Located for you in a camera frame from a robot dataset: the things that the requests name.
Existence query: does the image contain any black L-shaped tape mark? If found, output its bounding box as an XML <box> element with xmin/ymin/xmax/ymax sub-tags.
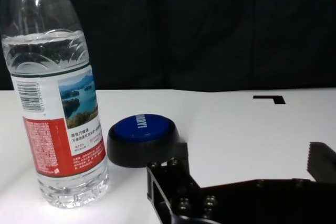
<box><xmin>253</xmin><ymin>94</ymin><xmax>286</xmax><ymax>104</ymax></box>

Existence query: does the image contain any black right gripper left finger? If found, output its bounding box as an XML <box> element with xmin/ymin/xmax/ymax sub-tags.
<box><xmin>146</xmin><ymin>142</ymin><xmax>218</xmax><ymax>218</ymax></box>

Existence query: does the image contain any black curtain backdrop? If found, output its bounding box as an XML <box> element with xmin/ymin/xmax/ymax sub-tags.
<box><xmin>0</xmin><ymin>0</ymin><xmax>336</xmax><ymax>93</ymax></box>

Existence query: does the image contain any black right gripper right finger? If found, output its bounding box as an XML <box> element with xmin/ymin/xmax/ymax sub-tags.
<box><xmin>306</xmin><ymin>142</ymin><xmax>336</xmax><ymax>183</ymax></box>

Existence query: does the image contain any clear water bottle red cap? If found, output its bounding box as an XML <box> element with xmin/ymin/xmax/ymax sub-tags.
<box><xmin>0</xmin><ymin>0</ymin><xmax>110</xmax><ymax>209</ymax></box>

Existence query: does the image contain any blue push button black base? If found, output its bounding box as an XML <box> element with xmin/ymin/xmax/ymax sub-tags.
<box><xmin>106</xmin><ymin>113</ymin><xmax>181</xmax><ymax>168</ymax></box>

